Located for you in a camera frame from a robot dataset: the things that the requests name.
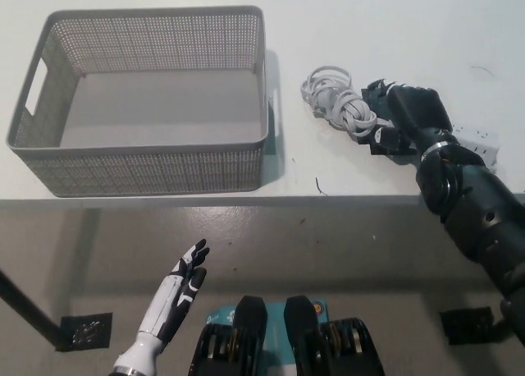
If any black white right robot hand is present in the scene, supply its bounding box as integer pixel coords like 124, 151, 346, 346
360, 77, 455, 156

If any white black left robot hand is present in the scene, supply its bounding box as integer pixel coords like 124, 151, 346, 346
137, 239, 211, 345

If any white power strip with cord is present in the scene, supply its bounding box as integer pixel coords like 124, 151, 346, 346
301, 66, 501, 174

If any black tape patch on table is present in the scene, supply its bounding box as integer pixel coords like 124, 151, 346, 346
360, 86, 420, 158

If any grey perforated plastic basket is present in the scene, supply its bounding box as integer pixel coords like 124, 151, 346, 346
5, 5, 283, 199

